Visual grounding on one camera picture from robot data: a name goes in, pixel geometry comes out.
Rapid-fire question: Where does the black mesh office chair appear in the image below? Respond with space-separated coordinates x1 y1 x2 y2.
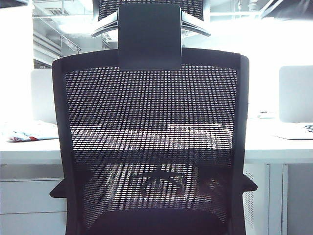
48 0 259 235

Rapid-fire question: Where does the black star chair base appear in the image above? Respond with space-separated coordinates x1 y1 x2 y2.
129 166 189 197

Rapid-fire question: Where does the small white desk item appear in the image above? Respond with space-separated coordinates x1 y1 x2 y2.
256 109 279 120

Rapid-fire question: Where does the white perforated side cabinet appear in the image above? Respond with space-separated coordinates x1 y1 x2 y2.
243 163 313 235

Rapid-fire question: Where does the white red printed bag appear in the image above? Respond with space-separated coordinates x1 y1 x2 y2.
0 120 60 143

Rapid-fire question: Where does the thin white desk mat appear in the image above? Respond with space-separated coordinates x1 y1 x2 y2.
270 129 313 141

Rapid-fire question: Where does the white drawer cabinet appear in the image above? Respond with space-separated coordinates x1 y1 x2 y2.
0 163 68 235

